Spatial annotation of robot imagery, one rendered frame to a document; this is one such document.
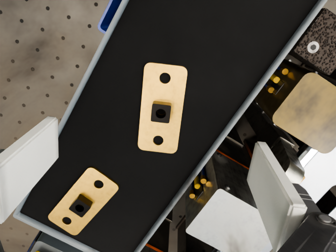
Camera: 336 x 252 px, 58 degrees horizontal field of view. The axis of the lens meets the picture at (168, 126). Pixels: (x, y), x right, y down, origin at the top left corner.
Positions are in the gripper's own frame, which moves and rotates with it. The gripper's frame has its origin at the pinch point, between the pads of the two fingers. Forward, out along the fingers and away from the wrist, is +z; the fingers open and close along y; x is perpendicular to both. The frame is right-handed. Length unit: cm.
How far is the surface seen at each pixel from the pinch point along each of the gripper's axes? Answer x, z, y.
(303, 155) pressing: -9.6, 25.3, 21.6
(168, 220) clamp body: -38, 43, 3
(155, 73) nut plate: 3.4, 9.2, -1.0
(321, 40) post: 7.5, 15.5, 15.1
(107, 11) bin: 6.9, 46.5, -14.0
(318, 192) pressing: -15.9, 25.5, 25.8
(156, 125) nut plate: -1.4, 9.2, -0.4
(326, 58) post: 5.8, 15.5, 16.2
